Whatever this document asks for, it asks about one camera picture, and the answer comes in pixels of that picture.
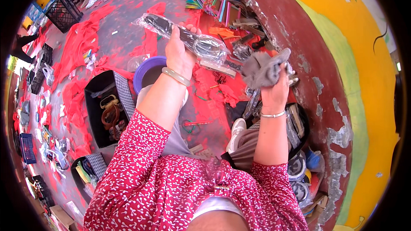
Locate person's right hand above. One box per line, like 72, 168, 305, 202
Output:
260, 62, 300, 115

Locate person's left hand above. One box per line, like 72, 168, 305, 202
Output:
165, 22, 202, 81

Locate black item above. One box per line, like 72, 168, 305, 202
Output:
133, 13, 231, 66

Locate grey fluffy cloth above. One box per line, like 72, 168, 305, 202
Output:
241, 48, 293, 90

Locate heap of colourful packets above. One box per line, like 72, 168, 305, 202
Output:
185, 0, 257, 28

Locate pale jade bangle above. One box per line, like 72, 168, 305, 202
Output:
161, 67, 191, 87

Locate black bag of wrapped packets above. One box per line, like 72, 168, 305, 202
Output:
243, 89, 311, 161

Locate purple plastic basin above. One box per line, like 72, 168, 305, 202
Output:
133, 55, 168, 95

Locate clear plastic bag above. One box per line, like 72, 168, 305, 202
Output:
127, 53, 151, 72

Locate red stick with green band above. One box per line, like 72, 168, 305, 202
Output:
182, 119, 214, 134

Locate pile of grey tape rolls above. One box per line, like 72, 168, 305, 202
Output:
287, 150, 311, 203

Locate person's legs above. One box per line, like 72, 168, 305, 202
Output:
136, 84, 261, 171

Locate red cloth sheet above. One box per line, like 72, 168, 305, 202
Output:
51, 1, 135, 90

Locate large black checked-trim fabric box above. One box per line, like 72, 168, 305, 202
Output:
84, 70, 137, 149

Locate black plastic crate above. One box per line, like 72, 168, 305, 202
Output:
45, 0, 84, 34

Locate stack of flat black crates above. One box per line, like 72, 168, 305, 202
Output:
30, 43, 54, 95

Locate person's body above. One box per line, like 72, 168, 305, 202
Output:
83, 108, 309, 231

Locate small black checked-trim fabric box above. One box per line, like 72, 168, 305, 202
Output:
70, 152, 108, 204

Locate blue plastic crate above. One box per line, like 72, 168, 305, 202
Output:
19, 133, 37, 165

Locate cardboard box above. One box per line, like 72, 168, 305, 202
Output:
49, 205, 79, 231

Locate thin silver bracelet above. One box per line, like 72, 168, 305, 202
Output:
260, 110, 286, 118

